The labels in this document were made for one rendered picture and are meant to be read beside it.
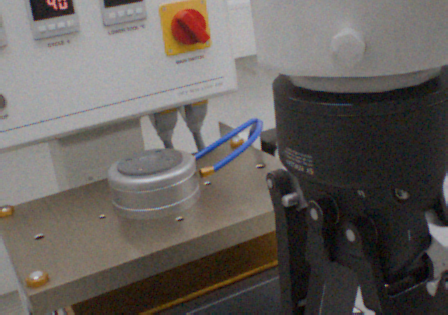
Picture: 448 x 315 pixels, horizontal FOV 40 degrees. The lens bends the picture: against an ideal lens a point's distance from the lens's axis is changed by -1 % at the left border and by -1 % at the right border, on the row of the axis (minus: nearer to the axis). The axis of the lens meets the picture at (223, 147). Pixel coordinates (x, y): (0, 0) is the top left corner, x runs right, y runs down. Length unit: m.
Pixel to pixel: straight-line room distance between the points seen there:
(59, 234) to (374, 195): 0.34
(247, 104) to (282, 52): 0.97
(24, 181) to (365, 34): 0.98
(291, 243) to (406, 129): 0.12
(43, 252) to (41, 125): 0.18
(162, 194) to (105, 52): 0.19
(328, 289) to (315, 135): 0.11
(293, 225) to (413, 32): 0.14
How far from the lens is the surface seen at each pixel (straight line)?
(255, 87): 1.20
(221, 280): 0.52
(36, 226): 0.56
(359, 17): 0.21
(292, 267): 0.34
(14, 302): 0.83
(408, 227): 0.25
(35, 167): 1.14
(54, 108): 0.65
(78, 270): 0.47
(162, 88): 0.68
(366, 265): 0.27
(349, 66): 0.20
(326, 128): 0.23
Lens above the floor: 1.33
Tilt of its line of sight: 19 degrees down
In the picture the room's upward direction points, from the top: 8 degrees counter-clockwise
